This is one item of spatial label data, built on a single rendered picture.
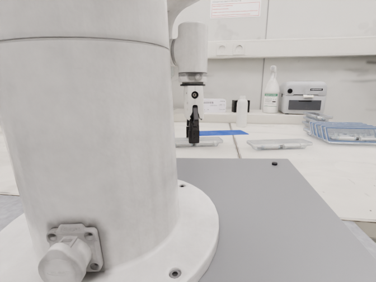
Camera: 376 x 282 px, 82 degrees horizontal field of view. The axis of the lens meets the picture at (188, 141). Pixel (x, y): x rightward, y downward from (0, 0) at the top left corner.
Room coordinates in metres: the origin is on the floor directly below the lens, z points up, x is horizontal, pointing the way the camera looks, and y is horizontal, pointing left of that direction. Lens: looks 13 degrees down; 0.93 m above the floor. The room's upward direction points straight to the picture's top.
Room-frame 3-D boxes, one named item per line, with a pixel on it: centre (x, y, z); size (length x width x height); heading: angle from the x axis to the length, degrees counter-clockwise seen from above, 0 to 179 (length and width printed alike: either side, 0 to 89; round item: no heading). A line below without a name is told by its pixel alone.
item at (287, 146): (0.63, -0.27, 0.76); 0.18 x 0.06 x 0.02; 97
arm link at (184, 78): (0.66, -0.01, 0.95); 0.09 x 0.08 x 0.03; 7
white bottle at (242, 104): (1.03, -0.25, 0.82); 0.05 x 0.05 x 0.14
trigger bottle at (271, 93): (1.22, -0.46, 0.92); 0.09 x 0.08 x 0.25; 152
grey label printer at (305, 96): (1.23, -0.62, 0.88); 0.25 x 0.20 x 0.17; 166
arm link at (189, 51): (0.66, -0.01, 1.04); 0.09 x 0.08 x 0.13; 67
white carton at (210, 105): (1.30, -0.10, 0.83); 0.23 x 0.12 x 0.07; 93
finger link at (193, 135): (0.62, -0.02, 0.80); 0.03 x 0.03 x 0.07; 7
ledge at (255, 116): (1.27, -0.32, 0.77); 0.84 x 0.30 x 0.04; 82
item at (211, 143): (0.66, -0.01, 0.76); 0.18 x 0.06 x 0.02; 97
